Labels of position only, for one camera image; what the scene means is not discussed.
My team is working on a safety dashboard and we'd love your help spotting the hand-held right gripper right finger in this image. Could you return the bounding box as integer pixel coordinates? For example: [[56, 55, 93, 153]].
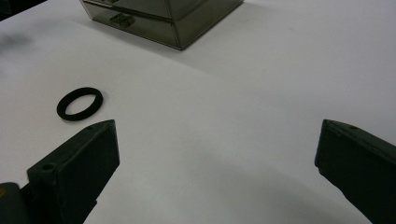
[[314, 119, 396, 224]]

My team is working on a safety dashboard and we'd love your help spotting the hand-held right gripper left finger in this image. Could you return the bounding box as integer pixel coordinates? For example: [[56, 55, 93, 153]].
[[20, 119, 120, 224]]

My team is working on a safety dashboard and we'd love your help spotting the smoky transparent drawer cabinet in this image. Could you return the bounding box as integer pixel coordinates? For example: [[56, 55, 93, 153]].
[[78, 0, 245, 51]]

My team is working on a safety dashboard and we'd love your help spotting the black rubber ring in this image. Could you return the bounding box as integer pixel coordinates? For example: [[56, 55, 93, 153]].
[[56, 87, 104, 122]]

